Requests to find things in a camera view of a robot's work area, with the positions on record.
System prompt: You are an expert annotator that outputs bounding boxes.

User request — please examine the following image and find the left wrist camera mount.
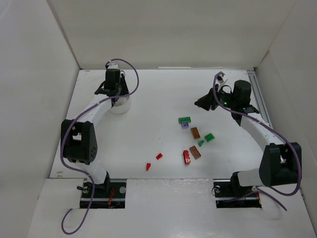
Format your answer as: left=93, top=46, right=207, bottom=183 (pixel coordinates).
left=105, top=60, right=120, bottom=70

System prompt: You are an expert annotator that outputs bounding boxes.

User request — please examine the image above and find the small red slope lego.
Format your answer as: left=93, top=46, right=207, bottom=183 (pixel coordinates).
left=146, top=163, right=152, bottom=171

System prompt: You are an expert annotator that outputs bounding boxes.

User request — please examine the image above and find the white round divided container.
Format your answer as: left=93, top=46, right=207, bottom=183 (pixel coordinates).
left=109, top=96, right=131, bottom=115

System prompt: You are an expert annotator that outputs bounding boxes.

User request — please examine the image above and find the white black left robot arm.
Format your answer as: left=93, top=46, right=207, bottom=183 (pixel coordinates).
left=60, top=68, right=131, bottom=191

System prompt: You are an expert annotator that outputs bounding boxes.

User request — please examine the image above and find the aluminium rail right side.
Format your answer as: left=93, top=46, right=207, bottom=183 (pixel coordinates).
left=247, top=70, right=272, bottom=127

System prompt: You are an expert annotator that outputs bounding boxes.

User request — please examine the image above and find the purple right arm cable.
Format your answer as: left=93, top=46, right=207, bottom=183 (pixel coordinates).
left=212, top=71, right=304, bottom=211

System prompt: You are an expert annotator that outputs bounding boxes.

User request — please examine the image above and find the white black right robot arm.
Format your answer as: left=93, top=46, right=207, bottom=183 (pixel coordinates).
left=194, top=80, right=302, bottom=197

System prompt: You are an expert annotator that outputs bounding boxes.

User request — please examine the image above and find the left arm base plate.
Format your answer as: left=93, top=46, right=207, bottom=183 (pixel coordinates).
left=77, top=180, right=127, bottom=209

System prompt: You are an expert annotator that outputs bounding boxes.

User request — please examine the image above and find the green square lego plate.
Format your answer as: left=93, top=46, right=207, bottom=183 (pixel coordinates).
left=204, top=133, right=215, bottom=142

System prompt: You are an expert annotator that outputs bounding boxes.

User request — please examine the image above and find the green 2x4 lego brick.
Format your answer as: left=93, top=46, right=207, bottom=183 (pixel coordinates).
left=178, top=117, right=191, bottom=124

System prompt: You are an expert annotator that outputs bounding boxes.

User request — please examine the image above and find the red stepped lego brick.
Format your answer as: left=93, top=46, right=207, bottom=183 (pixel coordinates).
left=183, top=150, right=191, bottom=165

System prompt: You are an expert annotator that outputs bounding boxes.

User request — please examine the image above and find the orange lego plate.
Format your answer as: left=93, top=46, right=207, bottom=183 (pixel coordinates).
left=189, top=146, right=201, bottom=159
left=191, top=127, right=201, bottom=139

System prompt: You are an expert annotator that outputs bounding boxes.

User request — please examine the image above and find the small lavender lego brick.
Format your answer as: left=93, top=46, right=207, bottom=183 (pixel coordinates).
left=181, top=121, right=189, bottom=129

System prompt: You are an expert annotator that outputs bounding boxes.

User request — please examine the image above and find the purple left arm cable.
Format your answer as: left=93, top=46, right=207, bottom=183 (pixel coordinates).
left=60, top=58, right=139, bottom=235

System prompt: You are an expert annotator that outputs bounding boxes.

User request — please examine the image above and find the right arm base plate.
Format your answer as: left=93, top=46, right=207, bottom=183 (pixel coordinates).
left=211, top=179, right=262, bottom=208

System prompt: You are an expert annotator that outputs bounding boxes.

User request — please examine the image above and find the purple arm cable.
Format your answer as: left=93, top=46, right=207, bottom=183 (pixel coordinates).
left=212, top=71, right=304, bottom=211
left=60, top=58, right=139, bottom=235

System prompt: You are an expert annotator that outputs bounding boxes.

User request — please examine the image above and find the small red lego piece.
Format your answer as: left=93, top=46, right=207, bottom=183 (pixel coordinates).
left=156, top=153, right=163, bottom=160

